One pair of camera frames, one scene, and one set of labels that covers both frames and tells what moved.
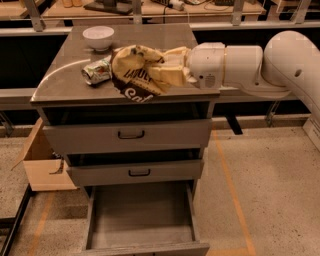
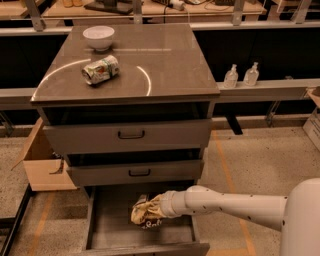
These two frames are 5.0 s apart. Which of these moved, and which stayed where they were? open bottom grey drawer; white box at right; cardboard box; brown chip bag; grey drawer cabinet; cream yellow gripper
Moved: cream yellow gripper; brown chip bag
Stayed: white box at right; grey drawer cabinet; cardboard box; open bottom grey drawer
